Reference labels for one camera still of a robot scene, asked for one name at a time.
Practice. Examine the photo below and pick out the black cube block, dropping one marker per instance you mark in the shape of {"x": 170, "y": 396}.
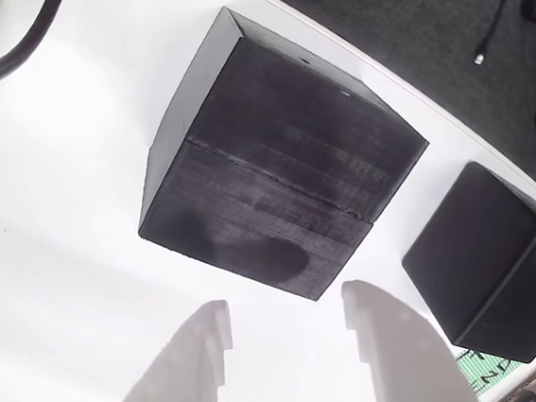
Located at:
{"x": 282, "y": 152}
{"x": 488, "y": 265}

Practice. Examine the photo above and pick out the green tape strip with writing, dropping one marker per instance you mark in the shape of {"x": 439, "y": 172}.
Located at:
{"x": 488, "y": 370}

